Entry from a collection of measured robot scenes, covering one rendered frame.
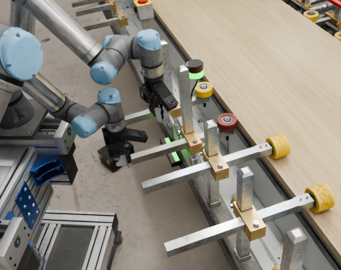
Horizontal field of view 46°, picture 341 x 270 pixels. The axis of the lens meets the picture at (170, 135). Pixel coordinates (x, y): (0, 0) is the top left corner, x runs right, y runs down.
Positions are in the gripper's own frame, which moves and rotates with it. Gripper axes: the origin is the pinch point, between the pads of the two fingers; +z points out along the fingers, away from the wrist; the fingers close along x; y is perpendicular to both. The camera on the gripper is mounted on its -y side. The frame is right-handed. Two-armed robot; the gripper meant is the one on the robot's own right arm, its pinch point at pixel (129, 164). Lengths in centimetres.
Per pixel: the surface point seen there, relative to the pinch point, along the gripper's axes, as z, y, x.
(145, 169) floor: 82, -17, -76
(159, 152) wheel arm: -2.9, -12.0, 1.5
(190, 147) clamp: -4.3, -23.9, 4.8
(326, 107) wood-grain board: -9, -80, 10
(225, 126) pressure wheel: -8.5, -39.2, 3.4
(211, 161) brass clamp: -15.0, -24.4, 25.3
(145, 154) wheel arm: -3.8, -6.6, 0.8
